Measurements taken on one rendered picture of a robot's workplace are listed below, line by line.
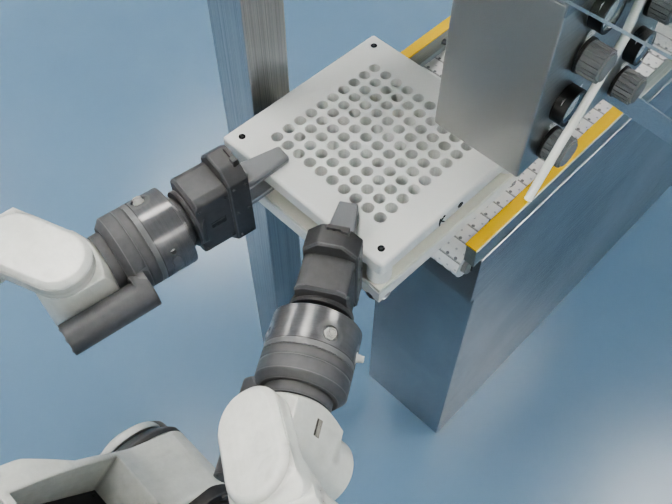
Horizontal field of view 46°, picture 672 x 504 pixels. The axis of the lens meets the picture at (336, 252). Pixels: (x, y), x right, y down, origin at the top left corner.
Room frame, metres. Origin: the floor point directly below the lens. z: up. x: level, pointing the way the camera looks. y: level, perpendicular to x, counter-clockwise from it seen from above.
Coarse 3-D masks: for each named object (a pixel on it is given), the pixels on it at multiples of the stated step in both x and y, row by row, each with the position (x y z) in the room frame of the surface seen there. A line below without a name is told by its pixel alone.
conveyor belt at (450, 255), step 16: (432, 64) 0.87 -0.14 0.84; (656, 64) 0.87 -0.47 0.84; (592, 112) 0.77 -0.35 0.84; (576, 128) 0.74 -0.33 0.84; (544, 160) 0.68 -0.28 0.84; (528, 176) 0.66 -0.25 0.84; (512, 192) 0.63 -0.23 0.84; (496, 208) 0.60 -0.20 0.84; (480, 224) 0.58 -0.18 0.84; (464, 240) 0.55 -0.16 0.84; (432, 256) 0.55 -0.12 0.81; (448, 256) 0.54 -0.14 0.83
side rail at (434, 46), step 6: (444, 36) 0.90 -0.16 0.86; (432, 42) 0.88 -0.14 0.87; (438, 42) 0.89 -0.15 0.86; (426, 48) 0.87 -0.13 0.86; (432, 48) 0.88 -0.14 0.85; (438, 48) 0.89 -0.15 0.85; (420, 54) 0.86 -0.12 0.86; (426, 54) 0.87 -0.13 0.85; (432, 54) 0.88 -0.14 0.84; (414, 60) 0.85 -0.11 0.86; (420, 60) 0.86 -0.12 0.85
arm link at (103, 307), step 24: (120, 216) 0.47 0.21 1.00; (96, 240) 0.44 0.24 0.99; (120, 240) 0.44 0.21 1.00; (144, 240) 0.44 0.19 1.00; (96, 264) 0.42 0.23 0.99; (120, 264) 0.42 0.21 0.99; (144, 264) 0.42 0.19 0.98; (96, 288) 0.40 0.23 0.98; (120, 288) 0.41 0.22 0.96; (144, 288) 0.40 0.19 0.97; (48, 312) 0.39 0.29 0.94; (72, 312) 0.38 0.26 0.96; (96, 312) 0.37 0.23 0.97; (120, 312) 0.38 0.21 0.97; (144, 312) 0.38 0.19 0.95; (72, 336) 0.35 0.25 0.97; (96, 336) 0.35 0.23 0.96
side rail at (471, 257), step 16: (656, 80) 0.79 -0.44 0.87; (640, 96) 0.76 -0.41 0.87; (608, 128) 0.71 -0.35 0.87; (592, 144) 0.68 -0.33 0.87; (576, 160) 0.66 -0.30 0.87; (560, 176) 0.63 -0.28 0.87; (544, 192) 0.61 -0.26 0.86; (528, 208) 0.59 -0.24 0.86; (512, 224) 0.56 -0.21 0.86; (496, 240) 0.54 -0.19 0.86; (464, 256) 0.52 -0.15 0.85; (480, 256) 0.52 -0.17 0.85
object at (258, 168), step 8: (264, 152) 0.57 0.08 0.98; (272, 152) 0.57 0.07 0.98; (280, 152) 0.57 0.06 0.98; (248, 160) 0.56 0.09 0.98; (256, 160) 0.56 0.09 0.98; (264, 160) 0.56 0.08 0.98; (272, 160) 0.56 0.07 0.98; (280, 160) 0.56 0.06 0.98; (288, 160) 0.56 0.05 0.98; (248, 168) 0.55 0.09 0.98; (256, 168) 0.54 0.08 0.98; (264, 168) 0.54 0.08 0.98; (272, 168) 0.55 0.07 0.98; (248, 176) 0.53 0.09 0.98; (256, 176) 0.53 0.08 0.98; (264, 176) 0.54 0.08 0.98; (256, 184) 0.53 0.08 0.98
